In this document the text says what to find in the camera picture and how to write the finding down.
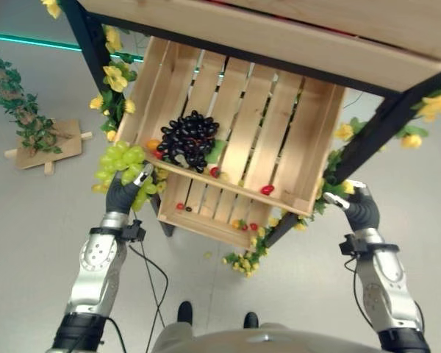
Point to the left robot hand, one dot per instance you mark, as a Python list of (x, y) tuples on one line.
[(119, 198)]

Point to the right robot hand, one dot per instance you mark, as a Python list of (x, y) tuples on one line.
[(364, 215)]

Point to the green grape bunch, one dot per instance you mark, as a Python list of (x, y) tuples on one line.
[(123, 158)]

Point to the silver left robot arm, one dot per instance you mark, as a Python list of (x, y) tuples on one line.
[(95, 264)]

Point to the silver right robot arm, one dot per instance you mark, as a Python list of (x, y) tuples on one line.
[(386, 283)]

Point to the small orange fruit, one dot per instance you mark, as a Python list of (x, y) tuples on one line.
[(153, 143)]

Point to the wooden plank base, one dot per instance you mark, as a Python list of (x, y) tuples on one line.
[(68, 141)]

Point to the yellow flower garland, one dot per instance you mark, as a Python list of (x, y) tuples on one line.
[(114, 77), (347, 128)]

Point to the small wooden slatted crate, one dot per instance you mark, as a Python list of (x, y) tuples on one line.
[(206, 220)]

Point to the black grape bunch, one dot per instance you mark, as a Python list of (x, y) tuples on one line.
[(189, 138)]

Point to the green artificial leaf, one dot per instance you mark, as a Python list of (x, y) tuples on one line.
[(216, 151)]

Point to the small orange tomato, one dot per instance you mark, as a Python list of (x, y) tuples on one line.
[(236, 223)]

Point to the dark left robot foot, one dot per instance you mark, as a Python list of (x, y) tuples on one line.
[(185, 312)]

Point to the dark robot foot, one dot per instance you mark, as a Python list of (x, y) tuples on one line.
[(250, 320), (185, 312)]

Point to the large wooden slatted crate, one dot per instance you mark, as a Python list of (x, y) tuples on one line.
[(264, 125)]

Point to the artificial green vine trunk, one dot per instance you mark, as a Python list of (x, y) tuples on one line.
[(20, 103)]

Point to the dark right robot foot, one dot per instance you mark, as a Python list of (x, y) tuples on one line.
[(250, 320)]

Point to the grey robot torso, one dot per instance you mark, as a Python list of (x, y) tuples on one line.
[(264, 340)]

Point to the teal light strip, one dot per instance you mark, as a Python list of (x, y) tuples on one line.
[(29, 39)]

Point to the light wooden shelf board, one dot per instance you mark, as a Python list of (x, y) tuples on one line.
[(279, 33)]

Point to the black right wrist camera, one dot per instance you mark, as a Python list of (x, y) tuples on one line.
[(349, 245)]

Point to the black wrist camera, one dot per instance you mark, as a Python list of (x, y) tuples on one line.
[(349, 245), (134, 231)]

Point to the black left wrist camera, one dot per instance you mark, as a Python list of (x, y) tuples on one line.
[(134, 231)]

